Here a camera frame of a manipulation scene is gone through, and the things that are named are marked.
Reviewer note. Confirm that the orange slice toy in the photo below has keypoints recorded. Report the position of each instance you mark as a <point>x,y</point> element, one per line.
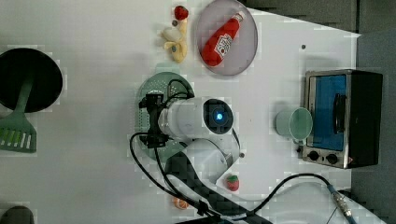
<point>180,204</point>

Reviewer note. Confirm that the red toy strawberry bottom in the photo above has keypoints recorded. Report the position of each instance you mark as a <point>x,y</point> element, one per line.
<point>232,182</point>

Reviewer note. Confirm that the grey round plate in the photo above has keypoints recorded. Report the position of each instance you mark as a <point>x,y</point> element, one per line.
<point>244,46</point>

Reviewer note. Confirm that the green slotted spatula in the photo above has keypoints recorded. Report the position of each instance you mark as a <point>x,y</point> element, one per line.
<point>17,132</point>

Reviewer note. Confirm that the yellow peeled toy banana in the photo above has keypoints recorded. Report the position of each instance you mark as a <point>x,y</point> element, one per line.
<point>176,41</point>

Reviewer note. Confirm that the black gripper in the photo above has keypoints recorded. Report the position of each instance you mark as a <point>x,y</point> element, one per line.
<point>153,103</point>

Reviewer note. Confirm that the grey object bottom left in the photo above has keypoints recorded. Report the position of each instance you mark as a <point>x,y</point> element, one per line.
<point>17,215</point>

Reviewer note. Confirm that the mint green plastic cup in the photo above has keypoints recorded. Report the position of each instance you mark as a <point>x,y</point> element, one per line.
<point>295,124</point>

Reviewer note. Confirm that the red plush ketchup bottle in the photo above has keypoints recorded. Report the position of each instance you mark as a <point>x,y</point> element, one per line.
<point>218,45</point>

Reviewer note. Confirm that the black round pan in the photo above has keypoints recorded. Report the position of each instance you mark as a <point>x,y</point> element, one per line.
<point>15,64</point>

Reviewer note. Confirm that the silver black toaster oven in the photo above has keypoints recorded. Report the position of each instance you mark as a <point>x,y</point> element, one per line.
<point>346,109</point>

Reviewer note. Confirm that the mint green plastic strainer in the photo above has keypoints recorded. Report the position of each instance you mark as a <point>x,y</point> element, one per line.
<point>168,82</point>

